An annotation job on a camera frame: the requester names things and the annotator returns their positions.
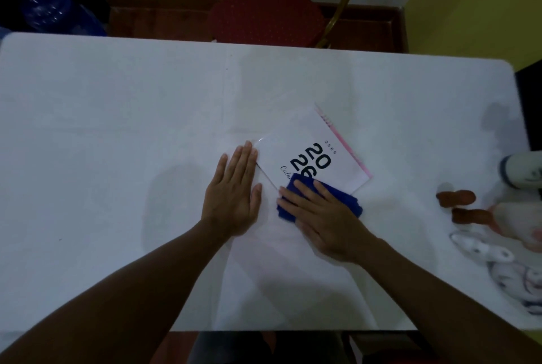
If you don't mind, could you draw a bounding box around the blue water jug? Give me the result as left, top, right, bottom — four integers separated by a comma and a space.
8, 0, 107, 37

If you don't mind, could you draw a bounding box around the person's left forearm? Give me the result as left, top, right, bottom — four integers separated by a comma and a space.
0, 220, 231, 364

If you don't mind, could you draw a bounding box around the white rabbit figurine blue cord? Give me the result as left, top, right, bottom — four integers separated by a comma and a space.
487, 261, 542, 316

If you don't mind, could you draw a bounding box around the small white rabbit figurine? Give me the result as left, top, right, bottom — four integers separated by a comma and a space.
449, 231, 515, 264

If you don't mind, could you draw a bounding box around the person's right forearm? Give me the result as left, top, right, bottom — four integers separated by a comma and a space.
355, 239, 542, 364

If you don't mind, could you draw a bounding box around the white cat figurine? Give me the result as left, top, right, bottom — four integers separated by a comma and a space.
487, 200, 542, 252

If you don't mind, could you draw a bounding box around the person's right hand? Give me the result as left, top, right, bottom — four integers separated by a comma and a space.
276, 178, 378, 265

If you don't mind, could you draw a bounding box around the person's left hand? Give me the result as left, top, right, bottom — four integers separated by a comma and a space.
199, 141, 263, 238

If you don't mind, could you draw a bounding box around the red chair with gold frame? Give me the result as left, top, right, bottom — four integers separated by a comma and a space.
209, 0, 375, 49

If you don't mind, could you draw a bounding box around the white desk calendar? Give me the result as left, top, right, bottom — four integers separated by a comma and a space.
252, 103, 373, 196

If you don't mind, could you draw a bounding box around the blue cloth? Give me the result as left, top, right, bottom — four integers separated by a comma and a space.
277, 173, 364, 223

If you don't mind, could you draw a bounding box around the white vase with blue pattern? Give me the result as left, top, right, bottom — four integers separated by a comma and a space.
499, 151, 542, 190

